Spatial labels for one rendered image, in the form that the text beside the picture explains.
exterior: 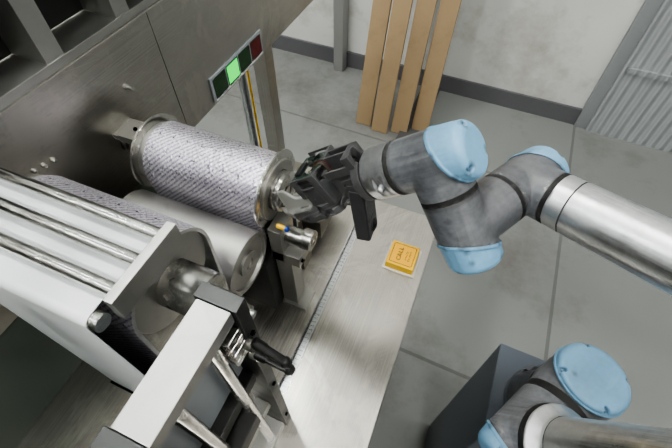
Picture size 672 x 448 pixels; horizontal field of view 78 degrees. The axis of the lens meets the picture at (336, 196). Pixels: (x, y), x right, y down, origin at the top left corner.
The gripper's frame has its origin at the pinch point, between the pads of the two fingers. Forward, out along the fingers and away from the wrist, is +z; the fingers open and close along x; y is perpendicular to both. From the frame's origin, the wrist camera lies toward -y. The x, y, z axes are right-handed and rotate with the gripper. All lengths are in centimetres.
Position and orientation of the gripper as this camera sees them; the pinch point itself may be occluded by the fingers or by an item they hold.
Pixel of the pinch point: (292, 206)
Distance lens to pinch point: 73.8
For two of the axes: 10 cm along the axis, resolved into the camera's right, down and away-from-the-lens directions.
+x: -3.8, 7.2, -5.8
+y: -5.9, -6.7, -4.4
